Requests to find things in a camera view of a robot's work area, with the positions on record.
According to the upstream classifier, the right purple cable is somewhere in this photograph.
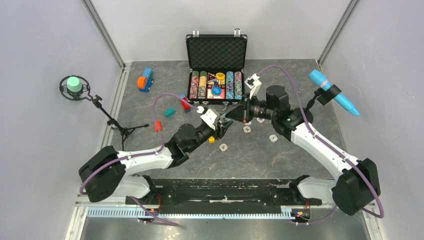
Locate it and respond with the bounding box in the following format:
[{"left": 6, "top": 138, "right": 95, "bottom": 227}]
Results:
[{"left": 256, "top": 64, "right": 385, "bottom": 226}]

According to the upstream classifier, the yellow arch block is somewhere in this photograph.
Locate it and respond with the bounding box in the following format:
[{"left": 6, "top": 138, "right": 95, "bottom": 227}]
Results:
[{"left": 208, "top": 136, "right": 215, "bottom": 144}]

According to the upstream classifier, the yellow dealer button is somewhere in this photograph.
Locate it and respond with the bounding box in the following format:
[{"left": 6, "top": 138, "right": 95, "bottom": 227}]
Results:
[{"left": 215, "top": 72, "right": 226, "bottom": 81}]

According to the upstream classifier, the blue small blind button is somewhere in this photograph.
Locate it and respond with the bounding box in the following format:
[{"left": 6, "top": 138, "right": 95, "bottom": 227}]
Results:
[{"left": 211, "top": 86, "right": 222, "bottom": 96}]

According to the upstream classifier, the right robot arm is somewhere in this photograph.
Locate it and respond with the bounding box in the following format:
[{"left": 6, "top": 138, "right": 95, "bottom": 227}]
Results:
[{"left": 226, "top": 85, "right": 381, "bottom": 216}]

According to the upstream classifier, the red 100 poker chip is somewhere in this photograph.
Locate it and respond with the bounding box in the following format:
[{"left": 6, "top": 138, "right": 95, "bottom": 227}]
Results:
[{"left": 243, "top": 125, "right": 252, "bottom": 134}]

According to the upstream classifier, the teal block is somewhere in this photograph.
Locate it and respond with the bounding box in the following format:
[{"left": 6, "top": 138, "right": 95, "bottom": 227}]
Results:
[{"left": 164, "top": 107, "right": 176, "bottom": 118}]

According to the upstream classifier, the grey poker chip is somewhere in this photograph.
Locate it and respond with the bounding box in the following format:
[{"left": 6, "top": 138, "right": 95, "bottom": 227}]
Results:
[{"left": 268, "top": 134, "right": 278, "bottom": 143}]

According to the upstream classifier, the orange block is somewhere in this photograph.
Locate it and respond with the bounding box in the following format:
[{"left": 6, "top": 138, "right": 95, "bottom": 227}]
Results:
[{"left": 154, "top": 120, "right": 163, "bottom": 132}]

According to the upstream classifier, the green microphone on stand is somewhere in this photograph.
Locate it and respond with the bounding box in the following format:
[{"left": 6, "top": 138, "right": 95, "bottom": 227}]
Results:
[{"left": 58, "top": 75, "right": 150, "bottom": 151}]

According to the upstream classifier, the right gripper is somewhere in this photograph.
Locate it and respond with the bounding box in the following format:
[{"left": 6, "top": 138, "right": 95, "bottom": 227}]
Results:
[{"left": 226, "top": 92, "right": 276, "bottom": 124}]

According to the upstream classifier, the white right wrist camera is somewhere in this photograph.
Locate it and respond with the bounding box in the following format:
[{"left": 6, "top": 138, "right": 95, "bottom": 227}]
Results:
[{"left": 244, "top": 73, "right": 262, "bottom": 99}]

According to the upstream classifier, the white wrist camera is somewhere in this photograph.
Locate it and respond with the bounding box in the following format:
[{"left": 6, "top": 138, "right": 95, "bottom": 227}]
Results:
[
  {"left": 196, "top": 106, "right": 220, "bottom": 131},
  {"left": 244, "top": 73, "right": 262, "bottom": 99}
]

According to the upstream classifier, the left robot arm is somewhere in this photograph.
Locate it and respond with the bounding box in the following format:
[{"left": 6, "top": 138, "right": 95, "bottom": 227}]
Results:
[{"left": 78, "top": 116, "right": 233, "bottom": 204}]

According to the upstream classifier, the red blue lego block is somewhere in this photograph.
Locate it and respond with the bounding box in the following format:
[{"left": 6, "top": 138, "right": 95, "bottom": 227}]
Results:
[{"left": 180, "top": 94, "right": 191, "bottom": 113}]

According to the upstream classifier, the blue orange toy car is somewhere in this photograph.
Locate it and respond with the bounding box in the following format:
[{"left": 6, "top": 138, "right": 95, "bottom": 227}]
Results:
[{"left": 137, "top": 67, "right": 154, "bottom": 93}]

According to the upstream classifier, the blue microphone on stand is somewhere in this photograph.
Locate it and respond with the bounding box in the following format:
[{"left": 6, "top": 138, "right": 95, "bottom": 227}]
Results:
[{"left": 304, "top": 69, "right": 360, "bottom": 117}]

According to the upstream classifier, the black poker chip case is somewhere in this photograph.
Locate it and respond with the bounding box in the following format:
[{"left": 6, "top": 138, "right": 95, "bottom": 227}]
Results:
[{"left": 185, "top": 28, "right": 248, "bottom": 107}]

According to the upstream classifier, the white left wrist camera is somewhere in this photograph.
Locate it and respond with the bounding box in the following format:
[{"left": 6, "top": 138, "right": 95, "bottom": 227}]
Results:
[{"left": 196, "top": 106, "right": 220, "bottom": 131}]

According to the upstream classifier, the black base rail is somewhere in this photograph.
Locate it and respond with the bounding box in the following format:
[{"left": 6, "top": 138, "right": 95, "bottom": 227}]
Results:
[{"left": 138, "top": 178, "right": 323, "bottom": 214}]

